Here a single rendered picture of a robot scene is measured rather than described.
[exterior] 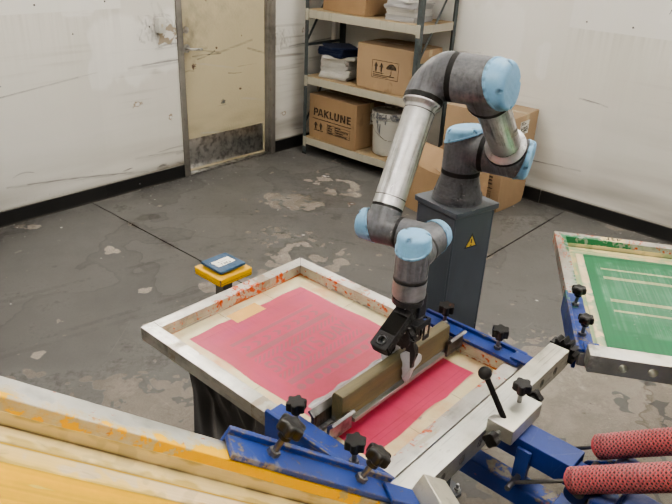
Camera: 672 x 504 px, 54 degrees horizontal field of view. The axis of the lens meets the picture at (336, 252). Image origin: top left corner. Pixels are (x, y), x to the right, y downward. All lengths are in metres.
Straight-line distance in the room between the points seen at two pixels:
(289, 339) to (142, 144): 3.80
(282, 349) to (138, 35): 3.81
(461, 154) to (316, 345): 0.70
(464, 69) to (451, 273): 0.72
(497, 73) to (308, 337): 0.81
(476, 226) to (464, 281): 0.19
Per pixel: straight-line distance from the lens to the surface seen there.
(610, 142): 5.29
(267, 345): 1.75
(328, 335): 1.79
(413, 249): 1.39
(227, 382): 1.57
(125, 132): 5.31
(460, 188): 2.01
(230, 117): 5.96
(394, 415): 1.55
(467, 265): 2.11
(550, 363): 1.66
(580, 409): 3.32
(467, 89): 1.58
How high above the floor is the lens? 1.94
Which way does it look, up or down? 26 degrees down
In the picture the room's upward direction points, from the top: 3 degrees clockwise
